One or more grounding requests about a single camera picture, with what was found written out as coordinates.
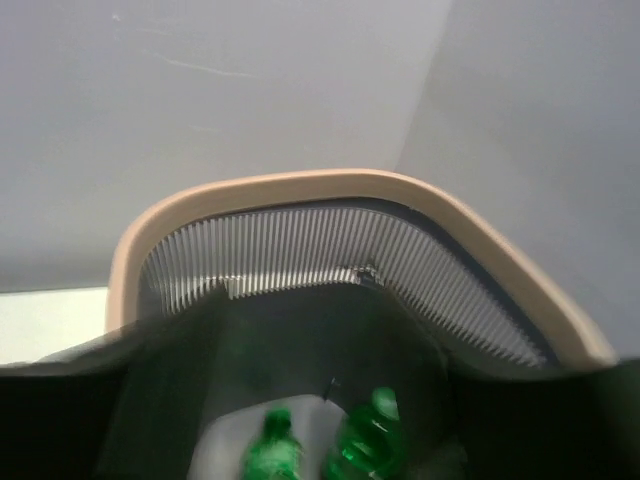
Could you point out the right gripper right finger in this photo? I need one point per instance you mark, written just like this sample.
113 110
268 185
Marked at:
568 425

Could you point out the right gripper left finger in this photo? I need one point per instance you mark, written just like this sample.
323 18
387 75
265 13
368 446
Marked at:
129 408

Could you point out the green plastic bottle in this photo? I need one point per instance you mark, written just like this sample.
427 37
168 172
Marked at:
275 452
369 443

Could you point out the grey mesh waste bin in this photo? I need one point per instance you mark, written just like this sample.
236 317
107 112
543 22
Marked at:
328 284

